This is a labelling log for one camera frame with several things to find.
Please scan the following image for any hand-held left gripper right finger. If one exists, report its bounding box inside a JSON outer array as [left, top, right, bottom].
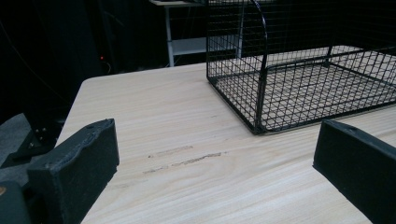
[[312, 119, 396, 224]]

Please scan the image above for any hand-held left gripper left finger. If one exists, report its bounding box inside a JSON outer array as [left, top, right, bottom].
[[26, 118, 120, 224]]

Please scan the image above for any black metal stand base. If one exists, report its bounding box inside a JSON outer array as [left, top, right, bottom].
[[0, 122, 64, 169]]

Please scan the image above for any white metal-framed table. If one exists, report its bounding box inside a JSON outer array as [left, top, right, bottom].
[[148, 0, 244, 68]]

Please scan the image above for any black wire mesh basket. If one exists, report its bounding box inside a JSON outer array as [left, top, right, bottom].
[[205, 0, 396, 135]]

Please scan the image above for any black cable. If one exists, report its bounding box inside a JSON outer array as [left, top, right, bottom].
[[0, 18, 68, 104]]

